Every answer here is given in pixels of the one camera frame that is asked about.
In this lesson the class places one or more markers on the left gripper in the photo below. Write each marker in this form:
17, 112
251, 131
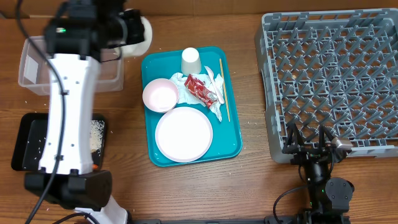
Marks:
135, 27

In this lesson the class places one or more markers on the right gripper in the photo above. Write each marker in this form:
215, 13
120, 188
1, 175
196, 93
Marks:
305, 152

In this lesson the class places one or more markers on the white napkin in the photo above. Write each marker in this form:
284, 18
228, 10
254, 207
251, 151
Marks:
184, 96

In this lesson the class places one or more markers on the red snack wrapper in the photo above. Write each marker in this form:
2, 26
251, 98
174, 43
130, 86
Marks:
198, 89

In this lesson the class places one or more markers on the rice and peanut scraps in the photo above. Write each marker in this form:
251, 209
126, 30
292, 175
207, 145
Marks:
96, 135

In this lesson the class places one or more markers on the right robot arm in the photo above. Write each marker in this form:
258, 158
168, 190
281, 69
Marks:
329, 196

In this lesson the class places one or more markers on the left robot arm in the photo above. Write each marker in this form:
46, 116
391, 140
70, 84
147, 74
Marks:
74, 40

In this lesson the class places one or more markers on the grey dishwasher rack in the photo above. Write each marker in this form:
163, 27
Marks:
336, 69

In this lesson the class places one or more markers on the white paper cup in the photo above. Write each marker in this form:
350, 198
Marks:
191, 63

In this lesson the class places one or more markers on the teal plastic serving tray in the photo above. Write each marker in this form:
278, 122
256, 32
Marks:
227, 139

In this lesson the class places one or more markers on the wooden chopstick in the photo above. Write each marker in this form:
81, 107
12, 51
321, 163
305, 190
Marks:
224, 90

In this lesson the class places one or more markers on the white plastic fork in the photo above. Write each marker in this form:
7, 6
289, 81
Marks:
212, 78

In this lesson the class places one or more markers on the clear plastic bin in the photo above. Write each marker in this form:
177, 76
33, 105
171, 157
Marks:
34, 73

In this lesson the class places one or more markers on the white round plate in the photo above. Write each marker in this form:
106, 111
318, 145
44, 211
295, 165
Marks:
183, 134

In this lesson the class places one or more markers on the black plastic tray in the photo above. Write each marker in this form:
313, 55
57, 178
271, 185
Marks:
31, 140

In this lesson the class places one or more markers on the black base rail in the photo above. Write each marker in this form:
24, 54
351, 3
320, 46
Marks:
266, 220

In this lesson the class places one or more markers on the cardboard wall panel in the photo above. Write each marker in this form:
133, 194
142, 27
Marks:
44, 8

